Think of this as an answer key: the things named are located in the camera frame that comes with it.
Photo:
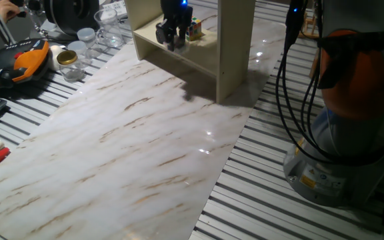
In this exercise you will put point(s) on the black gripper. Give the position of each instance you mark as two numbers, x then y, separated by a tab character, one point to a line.
177	11

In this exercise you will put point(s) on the white rubik's cube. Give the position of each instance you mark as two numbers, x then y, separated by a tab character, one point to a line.
194	28

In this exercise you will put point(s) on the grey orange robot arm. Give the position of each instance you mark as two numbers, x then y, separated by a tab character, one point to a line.
352	66

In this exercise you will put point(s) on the beige wooden shelf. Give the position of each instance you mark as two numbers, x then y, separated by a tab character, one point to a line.
233	50

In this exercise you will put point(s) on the person's bare hand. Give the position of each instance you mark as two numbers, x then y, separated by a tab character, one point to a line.
7	9

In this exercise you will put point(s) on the white power strip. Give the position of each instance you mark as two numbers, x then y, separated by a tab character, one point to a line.
115	6

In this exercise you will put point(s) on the clear glass mug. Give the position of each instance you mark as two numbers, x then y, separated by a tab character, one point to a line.
108	28

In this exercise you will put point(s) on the translucent plastic container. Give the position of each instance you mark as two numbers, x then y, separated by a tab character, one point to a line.
77	48
86	36

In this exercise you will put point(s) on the black round spool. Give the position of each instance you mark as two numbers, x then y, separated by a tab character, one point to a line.
68	15

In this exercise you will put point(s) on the glass jar gold lid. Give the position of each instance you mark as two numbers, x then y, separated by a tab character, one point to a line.
69	68

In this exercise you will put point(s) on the white egg-shaped bottle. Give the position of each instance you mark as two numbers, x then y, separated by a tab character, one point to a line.
54	55

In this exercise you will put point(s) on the wooden slat rack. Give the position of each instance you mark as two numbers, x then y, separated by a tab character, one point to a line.
307	25

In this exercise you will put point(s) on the white marble pattern sheet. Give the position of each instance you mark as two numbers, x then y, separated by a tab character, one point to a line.
112	150

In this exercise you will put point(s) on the orange black teach pendant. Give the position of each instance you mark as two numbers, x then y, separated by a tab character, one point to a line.
18	63

